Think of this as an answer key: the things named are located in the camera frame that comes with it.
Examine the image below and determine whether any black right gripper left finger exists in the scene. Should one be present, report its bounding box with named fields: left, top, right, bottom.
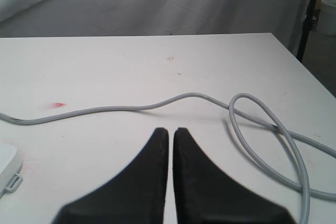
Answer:
left=53, top=128, right=169, bottom=223

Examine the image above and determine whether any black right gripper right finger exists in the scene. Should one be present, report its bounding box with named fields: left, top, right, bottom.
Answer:
left=173, top=128, right=295, bottom=223

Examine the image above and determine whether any grey backdrop cloth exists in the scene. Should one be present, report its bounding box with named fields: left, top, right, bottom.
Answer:
left=1, top=0, right=308, bottom=51

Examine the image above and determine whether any white bucket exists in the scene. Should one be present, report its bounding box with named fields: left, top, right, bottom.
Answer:
left=318, top=0, right=335, bottom=35

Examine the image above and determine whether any white five-outlet power strip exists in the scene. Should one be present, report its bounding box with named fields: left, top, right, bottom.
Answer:
left=0, top=142, right=23, bottom=197

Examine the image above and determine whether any black tripod stand pole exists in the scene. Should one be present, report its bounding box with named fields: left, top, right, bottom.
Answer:
left=296, top=0, right=317, bottom=62

